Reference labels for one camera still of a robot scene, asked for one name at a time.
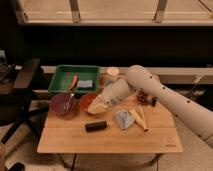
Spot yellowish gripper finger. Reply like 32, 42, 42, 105
87, 95, 109, 115

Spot grey blue cloth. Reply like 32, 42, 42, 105
114, 109, 135, 130

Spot metal spoon in bowl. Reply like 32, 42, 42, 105
64, 93, 74, 112

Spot purple bowl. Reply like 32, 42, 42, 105
49, 93, 77, 115

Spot black office chair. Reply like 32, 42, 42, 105
0, 58, 49, 144

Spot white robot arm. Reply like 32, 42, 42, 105
87, 65, 213, 148

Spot small grey sponge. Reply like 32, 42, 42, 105
77, 80, 93, 89

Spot clear jar with lid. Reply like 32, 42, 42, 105
105, 67, 119, 85

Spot black rectangular eraser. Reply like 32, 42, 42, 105
85, 121, 107, 132

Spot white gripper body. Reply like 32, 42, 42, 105
101, 79, 131, 104

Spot yellow wooden tongs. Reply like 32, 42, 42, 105
129, 106, 148, 131

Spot green plastic tray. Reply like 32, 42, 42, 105
48, 65, 100, 94

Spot red bowl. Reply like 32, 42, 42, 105
79, 93, 97, 113

